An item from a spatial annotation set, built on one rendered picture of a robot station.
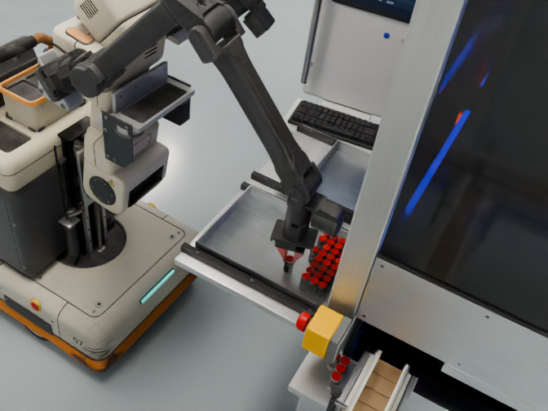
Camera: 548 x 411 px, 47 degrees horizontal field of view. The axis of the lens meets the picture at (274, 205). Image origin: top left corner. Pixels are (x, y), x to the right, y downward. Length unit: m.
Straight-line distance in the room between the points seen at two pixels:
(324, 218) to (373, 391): 0.37
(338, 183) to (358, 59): 0.53
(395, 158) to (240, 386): 1.49
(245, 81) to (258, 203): 0.55
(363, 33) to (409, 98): 1.17
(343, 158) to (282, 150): 0.65
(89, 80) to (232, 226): 0.51
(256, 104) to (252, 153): 2.04
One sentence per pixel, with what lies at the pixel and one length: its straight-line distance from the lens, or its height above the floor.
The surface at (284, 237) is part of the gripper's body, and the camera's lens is 1.44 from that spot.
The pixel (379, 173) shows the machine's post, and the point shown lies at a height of 1.39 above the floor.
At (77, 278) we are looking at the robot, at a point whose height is 0.28.
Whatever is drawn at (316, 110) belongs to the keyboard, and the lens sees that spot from 2.19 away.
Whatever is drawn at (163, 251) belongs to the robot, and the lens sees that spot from 2.38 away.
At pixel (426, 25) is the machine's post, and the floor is 1.66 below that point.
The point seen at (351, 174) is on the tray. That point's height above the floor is 0.88.
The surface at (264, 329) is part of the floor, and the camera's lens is 2.53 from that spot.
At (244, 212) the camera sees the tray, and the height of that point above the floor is 0.88.
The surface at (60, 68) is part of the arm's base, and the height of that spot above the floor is 1.22.
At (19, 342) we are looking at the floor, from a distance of 2.53.
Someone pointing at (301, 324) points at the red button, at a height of 1.01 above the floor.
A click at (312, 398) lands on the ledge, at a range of 1.36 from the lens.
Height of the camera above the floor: 2.05
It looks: 43 degrees down
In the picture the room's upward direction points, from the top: 10 degrees clockwise
